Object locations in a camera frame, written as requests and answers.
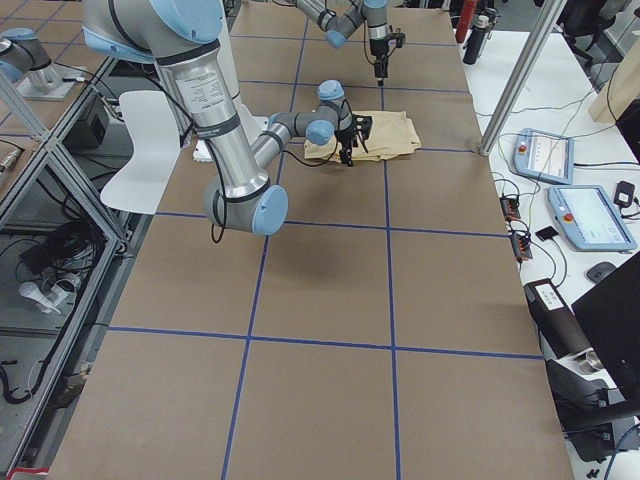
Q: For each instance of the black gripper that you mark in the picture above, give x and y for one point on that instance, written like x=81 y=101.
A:
x=345 y=137
x=378 y=49

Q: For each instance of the cream long sleeve shirt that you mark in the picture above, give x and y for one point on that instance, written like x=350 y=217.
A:
x=392 y=134

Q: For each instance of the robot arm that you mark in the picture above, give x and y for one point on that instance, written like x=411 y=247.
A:
x=339 y=27
x=182 y=38

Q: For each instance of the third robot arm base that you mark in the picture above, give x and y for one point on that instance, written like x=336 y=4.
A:
x=26 y=63

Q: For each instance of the black water bottle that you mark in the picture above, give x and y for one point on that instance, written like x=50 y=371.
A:
x=476 y=40

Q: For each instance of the red fire extinguisher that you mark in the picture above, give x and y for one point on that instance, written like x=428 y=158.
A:
x=466 y=15

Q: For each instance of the red circuit board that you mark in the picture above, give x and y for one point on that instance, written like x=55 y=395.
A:
x=521 y=246
x=510 y=208

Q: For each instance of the upper teach pendant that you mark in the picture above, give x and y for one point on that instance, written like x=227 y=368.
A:
x=544 y=156

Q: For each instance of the teach pendant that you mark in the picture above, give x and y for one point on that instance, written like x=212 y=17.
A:
x=544 y=156
x=588 y=219

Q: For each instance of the white plastic chair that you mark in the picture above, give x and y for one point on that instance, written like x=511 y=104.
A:
x=139 y=185

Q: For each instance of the black square pad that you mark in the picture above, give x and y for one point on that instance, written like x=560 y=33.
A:
x=547 y=233

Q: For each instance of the wooden board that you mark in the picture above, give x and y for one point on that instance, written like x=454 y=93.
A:
x=618 y=93

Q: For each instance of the lower teach pendant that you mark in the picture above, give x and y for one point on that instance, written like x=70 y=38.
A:
x=588 y=219

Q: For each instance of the black labelled box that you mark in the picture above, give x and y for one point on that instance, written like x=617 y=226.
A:
x=554 y=318

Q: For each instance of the black power adapter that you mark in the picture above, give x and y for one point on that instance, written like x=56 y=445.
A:
x=624 y=194

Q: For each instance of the black computer mouse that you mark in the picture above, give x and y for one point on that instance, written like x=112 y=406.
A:
x=600 y=271

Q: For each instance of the black monitor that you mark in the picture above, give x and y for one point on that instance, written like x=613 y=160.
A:
x=608 y=315

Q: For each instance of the metal cup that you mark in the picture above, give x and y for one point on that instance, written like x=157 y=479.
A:
x=589 y=362

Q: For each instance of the white power strip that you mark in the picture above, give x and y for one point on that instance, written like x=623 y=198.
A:
x=46 y=302

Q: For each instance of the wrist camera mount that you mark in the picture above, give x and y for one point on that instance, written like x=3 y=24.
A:
x=396 y=39
x=363 y=125

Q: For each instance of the white camera pedestal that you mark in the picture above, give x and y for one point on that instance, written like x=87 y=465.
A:
x=240 y=100

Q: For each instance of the aluminium frame post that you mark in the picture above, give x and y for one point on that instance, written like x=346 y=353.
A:
x=524 y=64

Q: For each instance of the black box under frame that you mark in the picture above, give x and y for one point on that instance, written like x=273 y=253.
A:
x=89 y=130

